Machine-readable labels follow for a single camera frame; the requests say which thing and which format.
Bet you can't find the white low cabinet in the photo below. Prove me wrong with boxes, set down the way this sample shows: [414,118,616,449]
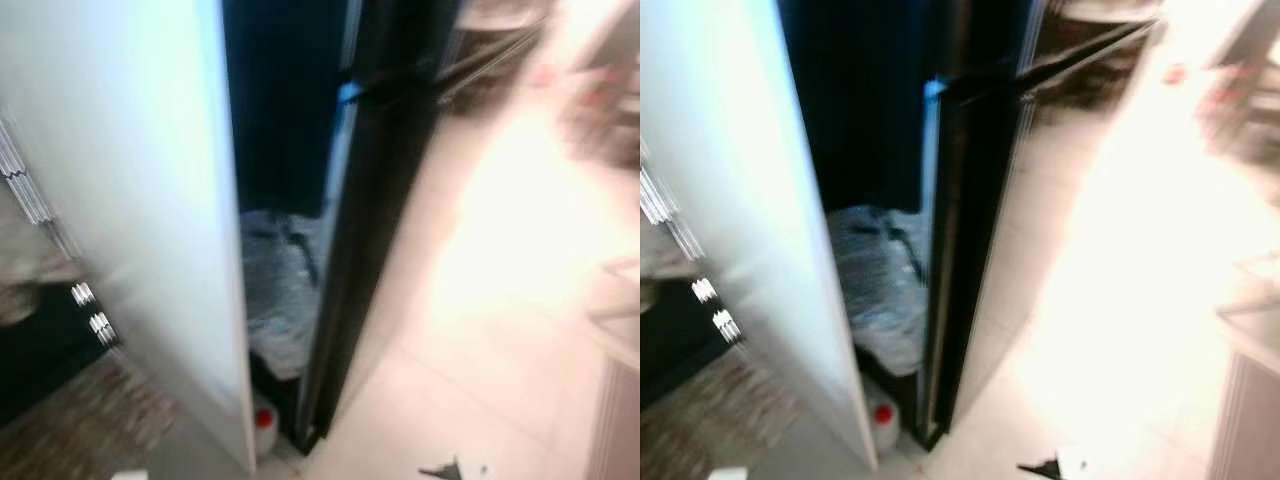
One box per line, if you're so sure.
[1210,250,1280,480]

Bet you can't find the patterned beige rug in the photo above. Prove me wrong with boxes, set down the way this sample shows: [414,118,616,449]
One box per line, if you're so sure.
[0,350,181,480]
[640,345,801,480]

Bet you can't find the clear bubble wrap sheet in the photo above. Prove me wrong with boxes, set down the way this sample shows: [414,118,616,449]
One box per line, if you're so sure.
[828,205,931,376]
[240,208,326,381]

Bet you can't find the white jug with red cap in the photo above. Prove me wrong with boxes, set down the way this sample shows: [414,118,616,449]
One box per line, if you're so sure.
[868,400,903,456]
[252,400,281,459]

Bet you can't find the chrome metal bars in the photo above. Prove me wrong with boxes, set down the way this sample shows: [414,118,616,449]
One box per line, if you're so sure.
[640,140,743,343]
[0,110,121,346]

